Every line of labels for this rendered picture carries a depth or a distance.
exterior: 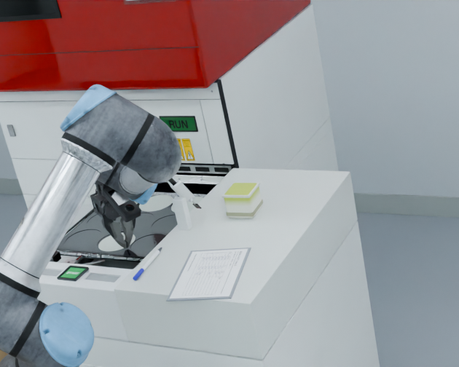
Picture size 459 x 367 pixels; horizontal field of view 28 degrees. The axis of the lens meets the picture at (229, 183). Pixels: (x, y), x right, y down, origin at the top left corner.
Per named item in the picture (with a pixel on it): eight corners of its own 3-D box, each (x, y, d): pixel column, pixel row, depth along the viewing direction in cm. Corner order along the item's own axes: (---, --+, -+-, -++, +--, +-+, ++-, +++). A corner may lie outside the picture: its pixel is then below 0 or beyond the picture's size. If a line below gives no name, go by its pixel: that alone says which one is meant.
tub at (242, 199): (237, 204, 234) (232, 181, 232) (264, 205, 231) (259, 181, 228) (226, 219, 228) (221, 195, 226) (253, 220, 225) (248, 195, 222)
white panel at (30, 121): (29, 197, 303) (-7, 84, 286) (248, 209, 264) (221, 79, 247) (23, 202, 300) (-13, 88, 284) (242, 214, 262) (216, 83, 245)
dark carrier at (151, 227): (119, 191, 274) (118, 190, 274) (218, 196, 258) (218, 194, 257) (51, 250, 247) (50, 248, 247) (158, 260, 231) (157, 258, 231)
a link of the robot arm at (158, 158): (208, 138, 179) (159, 175, 226) (159, 110, 177) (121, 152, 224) (180, 189, 176) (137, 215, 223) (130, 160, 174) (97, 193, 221)
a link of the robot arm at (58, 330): (62, 399, 177) (89, 363, 169) (0, 367, 175) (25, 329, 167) (82, 353, 187) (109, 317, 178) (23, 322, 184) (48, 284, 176)
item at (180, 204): (188, 218, 233) (176, 172, 227) (201, 219, 231) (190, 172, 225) (176, 230, 228) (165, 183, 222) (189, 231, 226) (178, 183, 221)
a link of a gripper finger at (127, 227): (129, 237, 244) (120, 207, 240) (138, 244, 239) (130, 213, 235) (119, 242, 242) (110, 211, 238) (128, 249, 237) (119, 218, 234)
